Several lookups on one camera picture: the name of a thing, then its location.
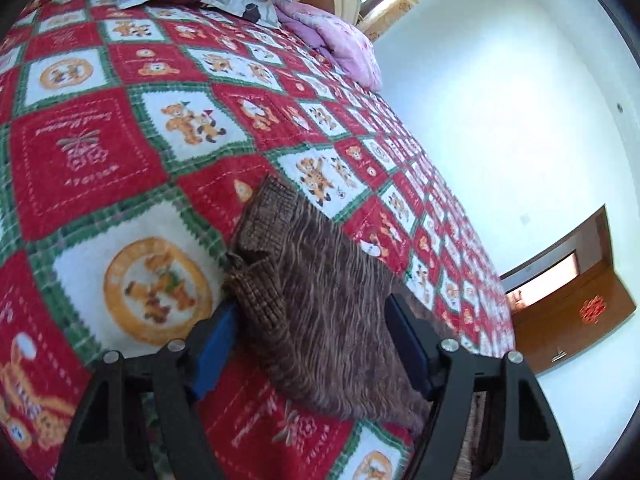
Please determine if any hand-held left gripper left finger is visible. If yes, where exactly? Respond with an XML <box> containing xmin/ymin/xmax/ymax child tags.
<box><xmin>52</xmin><ymin>302</ymin><xmax>239</xmax><ymax>480</ymax></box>

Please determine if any brown wooden door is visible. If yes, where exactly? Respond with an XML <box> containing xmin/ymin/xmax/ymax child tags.
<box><xmin>509</xmin><ymin>264</ymin><xmax>637</xmax><ymax>374</ymax></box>

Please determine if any brown knitted garment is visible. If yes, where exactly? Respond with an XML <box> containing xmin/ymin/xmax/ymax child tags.
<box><xmin>225</xmin><ymin>175</ymin><xmax>453</xmax><ymax>436</ymax></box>

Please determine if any red paper door decoration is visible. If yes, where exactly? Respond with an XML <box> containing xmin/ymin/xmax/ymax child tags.
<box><xmin>579</xmin><ymin>297</ymin><xmax>609</xmax><ymax>327</ymax></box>

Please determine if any brown wooden door frame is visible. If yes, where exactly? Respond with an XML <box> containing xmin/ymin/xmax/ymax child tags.
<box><xmin>500</xmin><ymin>204</ymin><xmax>615</xmax><ymax>288</ymax></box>

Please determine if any red checkered printed blanket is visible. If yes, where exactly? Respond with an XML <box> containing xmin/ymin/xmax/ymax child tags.
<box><xmin>0</xmin><ymin>0</ymin><xmax>517</xmax><ymax>480</ymax></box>

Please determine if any yellow patterned curtain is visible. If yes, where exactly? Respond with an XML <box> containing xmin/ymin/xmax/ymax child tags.
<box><xmin>359</xmin><ymin>0</ymin><xmax>418</xmax><ymax>42</ymax></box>

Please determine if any pink pillow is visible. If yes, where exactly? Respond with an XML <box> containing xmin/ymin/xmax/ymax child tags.
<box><xmin>274</xmin><ymin>0</ymin><xmax>384</xmax><ymax>92</ymax></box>

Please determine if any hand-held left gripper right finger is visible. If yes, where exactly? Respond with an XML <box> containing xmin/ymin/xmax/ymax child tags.
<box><xmin>384</xmin><ymin>293</ymin><xmax>576</xmax><ymax>480</ymax></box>

